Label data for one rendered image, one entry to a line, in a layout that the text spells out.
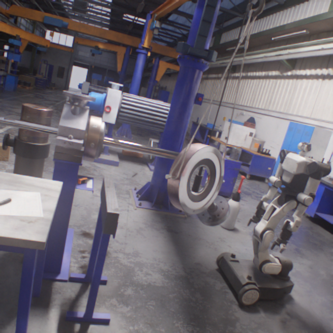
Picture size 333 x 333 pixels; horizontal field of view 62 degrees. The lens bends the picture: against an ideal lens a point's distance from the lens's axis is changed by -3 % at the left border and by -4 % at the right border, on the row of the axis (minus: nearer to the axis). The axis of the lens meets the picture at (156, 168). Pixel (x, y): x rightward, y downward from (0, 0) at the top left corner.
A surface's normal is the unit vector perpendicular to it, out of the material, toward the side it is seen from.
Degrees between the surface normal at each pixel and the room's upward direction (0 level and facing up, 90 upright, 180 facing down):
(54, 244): 90
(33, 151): 90
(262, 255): 90
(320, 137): 90
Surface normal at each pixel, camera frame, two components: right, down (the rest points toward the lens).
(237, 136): 0.18, 0.29
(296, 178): -0.58, 0.19
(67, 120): 0.32, -0.46
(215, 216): -0.43, -0.64
